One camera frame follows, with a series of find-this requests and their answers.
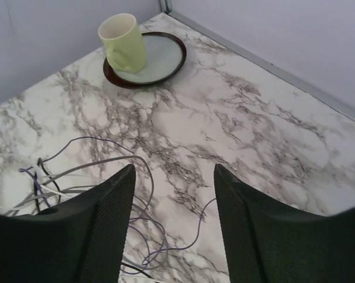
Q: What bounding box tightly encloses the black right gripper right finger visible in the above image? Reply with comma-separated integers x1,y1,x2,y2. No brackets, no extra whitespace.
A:
213,164,355,282

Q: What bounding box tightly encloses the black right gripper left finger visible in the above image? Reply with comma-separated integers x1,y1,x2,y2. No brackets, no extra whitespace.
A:
0,164,136,282

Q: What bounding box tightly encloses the grey wire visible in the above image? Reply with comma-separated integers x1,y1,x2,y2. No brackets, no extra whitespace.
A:
3,155,169,272

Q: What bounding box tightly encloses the white zip tie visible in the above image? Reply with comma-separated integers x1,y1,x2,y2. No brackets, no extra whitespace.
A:
32,165,44,184

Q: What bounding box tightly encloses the white wire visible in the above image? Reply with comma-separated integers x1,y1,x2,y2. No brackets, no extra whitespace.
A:
0,152,90,213

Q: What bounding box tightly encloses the pale yellow mug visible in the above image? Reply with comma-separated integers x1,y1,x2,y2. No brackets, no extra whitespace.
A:
98,13,147,73

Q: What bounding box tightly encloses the brown rimmed white plate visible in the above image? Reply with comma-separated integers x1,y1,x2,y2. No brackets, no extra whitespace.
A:
103,32,187,89

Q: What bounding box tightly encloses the purple wire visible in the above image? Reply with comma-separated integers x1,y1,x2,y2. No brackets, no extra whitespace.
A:
19,136,218,277

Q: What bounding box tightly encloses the black wire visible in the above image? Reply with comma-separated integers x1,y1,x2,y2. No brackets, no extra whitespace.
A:
32,157,153,279

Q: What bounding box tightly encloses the aluminium back rail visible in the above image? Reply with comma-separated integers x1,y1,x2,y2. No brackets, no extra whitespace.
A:
168,11,355,121

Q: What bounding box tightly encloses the aluminium frame post left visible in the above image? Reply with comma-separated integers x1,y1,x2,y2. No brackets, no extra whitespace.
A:
159,0,171,14

